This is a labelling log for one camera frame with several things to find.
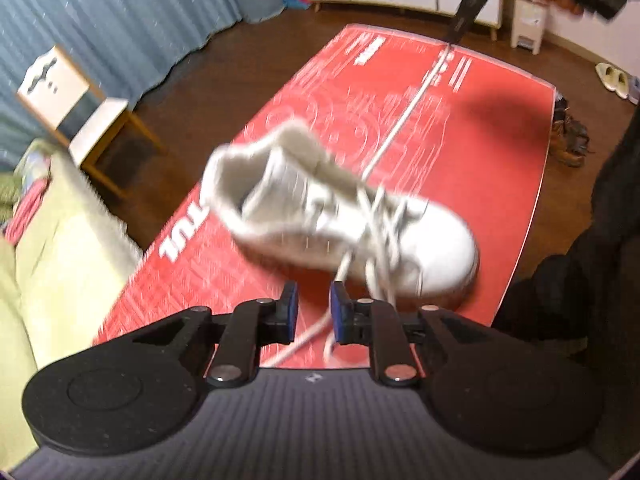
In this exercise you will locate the white platform shoe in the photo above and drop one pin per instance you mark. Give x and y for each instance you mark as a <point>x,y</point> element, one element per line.
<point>430,245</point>

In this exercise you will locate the pale slipper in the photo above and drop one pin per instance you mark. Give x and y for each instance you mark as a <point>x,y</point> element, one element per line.
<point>606,75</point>
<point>621,85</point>

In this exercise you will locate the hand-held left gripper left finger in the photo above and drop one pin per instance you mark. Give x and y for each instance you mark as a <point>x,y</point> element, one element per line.
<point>292,307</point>

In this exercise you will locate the blue curtain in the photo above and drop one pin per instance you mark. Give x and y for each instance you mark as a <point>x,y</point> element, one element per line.
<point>110,20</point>

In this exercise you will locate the brown boots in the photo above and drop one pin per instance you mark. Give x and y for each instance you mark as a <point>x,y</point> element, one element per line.
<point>570,142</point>

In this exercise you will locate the light green sofa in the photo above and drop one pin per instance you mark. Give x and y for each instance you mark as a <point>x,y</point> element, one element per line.
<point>55,280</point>

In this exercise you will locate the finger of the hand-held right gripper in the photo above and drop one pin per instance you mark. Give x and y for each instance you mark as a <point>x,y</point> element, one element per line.
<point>475,0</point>

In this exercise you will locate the white step stool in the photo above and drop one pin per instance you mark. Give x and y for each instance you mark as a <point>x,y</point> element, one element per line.
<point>529,20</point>

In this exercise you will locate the pink folded cloth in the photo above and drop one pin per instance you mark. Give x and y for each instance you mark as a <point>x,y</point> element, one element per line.
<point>27,210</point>

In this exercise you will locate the pastel folded blanket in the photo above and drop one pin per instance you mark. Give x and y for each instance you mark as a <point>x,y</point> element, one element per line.
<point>35,167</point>

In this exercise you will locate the white shoelace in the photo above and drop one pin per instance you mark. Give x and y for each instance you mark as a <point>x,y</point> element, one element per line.
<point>400,125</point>

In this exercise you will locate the green patterned pillow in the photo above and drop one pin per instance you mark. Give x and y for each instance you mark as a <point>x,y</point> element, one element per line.
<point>7,187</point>

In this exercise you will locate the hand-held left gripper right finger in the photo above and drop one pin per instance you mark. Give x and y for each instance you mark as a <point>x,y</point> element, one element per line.
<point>339,312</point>

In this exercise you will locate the red printed board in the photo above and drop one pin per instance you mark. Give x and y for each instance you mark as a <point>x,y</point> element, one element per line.
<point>475,125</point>

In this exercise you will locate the person's dark clothing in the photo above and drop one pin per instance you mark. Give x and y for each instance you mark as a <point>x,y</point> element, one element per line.
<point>590,285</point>

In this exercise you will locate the white wooden chair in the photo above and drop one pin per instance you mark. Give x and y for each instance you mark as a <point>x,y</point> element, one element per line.
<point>95,125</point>

